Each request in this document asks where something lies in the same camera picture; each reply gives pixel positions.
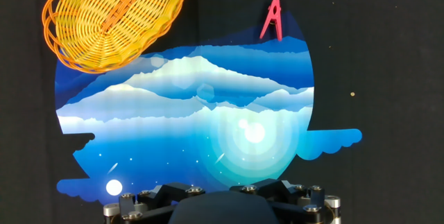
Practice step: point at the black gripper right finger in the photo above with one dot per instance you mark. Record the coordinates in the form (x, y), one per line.
(298, 199)

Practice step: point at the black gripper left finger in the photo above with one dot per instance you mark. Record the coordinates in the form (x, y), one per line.
(152, 199)

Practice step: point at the pink plastic clamp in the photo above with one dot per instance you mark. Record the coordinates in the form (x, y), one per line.
(278, 26)

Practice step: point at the black t-shirt with blue print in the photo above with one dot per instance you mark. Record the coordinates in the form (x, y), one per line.
(381, 61)

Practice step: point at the yellow wicker basket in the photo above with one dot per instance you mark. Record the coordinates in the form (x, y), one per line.
(114, 19)

